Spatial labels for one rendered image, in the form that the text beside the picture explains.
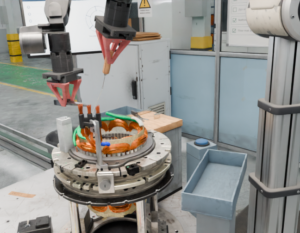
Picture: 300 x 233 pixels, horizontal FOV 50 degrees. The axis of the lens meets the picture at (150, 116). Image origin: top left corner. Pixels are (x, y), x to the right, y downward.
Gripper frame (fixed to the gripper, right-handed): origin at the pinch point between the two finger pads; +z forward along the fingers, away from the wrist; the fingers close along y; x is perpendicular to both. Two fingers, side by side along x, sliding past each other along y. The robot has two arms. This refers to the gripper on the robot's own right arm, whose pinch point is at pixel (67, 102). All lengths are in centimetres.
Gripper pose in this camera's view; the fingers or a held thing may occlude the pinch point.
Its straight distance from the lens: 95.8
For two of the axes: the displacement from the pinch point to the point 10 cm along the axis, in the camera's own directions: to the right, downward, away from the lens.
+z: 0.4, 9.5, 3.2
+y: -4.8, 3.0, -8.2
